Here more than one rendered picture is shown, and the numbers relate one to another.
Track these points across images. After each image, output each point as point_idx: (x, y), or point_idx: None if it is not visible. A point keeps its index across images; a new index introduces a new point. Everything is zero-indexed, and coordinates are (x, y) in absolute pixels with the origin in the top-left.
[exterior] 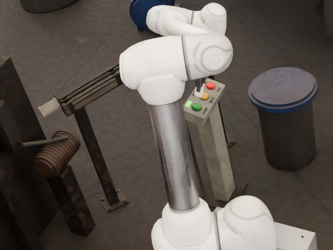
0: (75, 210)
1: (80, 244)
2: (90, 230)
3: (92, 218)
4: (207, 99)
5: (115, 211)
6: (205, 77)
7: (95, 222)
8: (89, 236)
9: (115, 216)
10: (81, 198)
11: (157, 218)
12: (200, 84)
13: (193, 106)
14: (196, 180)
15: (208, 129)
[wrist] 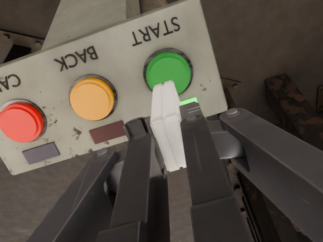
0: (312, 107)
1: (300, 70)
2: (278, 77)
3: (271, 87)
4: (93, 74)
5: (232, 77)
6: (126, 161)
7: (261, 82)
8: (284, 71)
9: (239, 70)
10: (296, 116)
11: (217, 17)
12: (284, 133)
13: (187, 83)
14: (148, 0)
15: (131, 7)
